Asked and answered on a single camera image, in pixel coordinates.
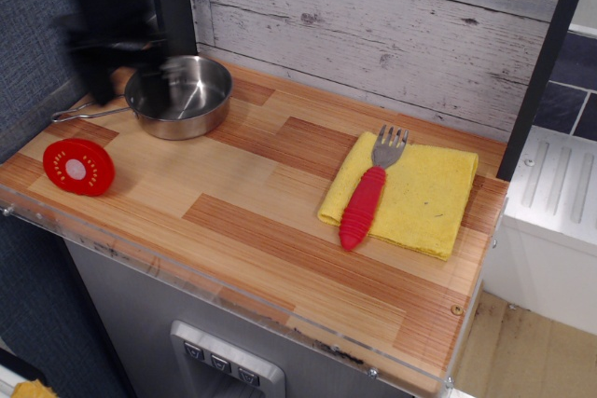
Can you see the yellow object bottom corner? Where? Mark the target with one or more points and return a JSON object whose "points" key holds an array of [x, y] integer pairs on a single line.
{"points": [[32, 389]]}

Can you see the red handled metal fork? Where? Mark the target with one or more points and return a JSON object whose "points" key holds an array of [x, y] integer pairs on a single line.
{"points": [[358, 215]]}

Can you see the yellow folded cloth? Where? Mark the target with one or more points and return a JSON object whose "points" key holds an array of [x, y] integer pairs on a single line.
{"points": [[423, 201]]}

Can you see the silver steel pot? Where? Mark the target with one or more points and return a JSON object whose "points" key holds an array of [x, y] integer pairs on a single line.
{"points": [[196, 106]]}

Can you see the red toy donut slice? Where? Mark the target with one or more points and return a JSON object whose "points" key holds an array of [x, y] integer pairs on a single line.
{"points": [[79, 166]]}

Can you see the black right vertical post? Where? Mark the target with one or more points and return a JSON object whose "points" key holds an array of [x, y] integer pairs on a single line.
{"points": [[557, 31]]}

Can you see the black vertical post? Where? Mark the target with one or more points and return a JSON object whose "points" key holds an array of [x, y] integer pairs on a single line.
{"points": [[557, 31], [175, 21]]}

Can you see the black left vertical post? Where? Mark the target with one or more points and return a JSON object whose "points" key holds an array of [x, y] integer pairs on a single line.
{"points": [[175, 21]]}

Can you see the silver dispenser button panel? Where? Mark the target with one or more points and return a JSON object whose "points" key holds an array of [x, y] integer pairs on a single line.
{"points": [[213, 367]]}

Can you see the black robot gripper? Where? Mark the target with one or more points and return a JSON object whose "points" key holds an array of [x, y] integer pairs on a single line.
{"points": [[117, 32]]}

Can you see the clear acrylic edge guard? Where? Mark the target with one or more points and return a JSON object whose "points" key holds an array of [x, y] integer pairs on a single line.
{"points": [[307, 286]]}

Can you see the white toy sink unit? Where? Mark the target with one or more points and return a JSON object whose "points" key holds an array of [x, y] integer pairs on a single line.
{"points": [[544, 250]]}

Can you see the silver toy fridge cabinet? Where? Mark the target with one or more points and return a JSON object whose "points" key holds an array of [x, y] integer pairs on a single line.
{"points": [[138, 305]]}

